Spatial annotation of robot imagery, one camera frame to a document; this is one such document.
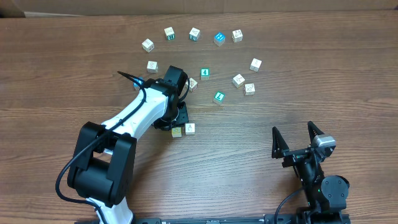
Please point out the green J wooden block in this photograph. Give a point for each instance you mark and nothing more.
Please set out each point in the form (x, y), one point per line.
(194, 34)

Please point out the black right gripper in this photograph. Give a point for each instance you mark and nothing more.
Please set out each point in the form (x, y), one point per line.
(294, 156)

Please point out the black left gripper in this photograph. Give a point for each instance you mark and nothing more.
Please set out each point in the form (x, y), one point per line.
(183, 116)

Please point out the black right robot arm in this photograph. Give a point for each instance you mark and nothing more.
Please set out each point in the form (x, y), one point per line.
(326, 195)

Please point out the red D wooden block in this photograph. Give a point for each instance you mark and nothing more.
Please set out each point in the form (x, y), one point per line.
(190, 128)

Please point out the plain X wooden block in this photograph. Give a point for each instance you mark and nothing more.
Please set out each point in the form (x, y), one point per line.
(238, 80)

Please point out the dark side wooden block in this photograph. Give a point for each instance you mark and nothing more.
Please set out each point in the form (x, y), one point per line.
(255, 65)

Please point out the green L wooden block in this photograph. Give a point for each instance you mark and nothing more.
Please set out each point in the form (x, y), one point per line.
(219, 97)

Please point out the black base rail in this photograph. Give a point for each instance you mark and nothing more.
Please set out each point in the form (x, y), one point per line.
(211, 221)

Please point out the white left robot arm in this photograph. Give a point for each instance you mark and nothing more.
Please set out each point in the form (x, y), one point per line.
(103, 161)

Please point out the green R wooden block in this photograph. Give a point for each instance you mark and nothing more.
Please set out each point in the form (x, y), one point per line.
(169, 33)

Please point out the blue X wooden block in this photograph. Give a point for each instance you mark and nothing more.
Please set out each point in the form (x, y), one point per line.
(138, 83)

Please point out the blue top wooden block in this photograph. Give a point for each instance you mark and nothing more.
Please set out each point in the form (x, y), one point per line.
(219, 39)

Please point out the cardboard back panel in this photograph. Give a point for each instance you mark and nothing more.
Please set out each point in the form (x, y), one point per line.
(40, 8)

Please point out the green 4 wooden block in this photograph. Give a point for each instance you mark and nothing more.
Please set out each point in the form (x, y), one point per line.
(204, 74)

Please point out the yellow top wooden block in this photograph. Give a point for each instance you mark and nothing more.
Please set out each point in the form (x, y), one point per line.
(176, 132)

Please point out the wooden block yellow blue side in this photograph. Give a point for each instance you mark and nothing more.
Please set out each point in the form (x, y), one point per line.
(148, 45)

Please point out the red E wooden block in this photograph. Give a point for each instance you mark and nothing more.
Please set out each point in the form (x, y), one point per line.
(249, 89)

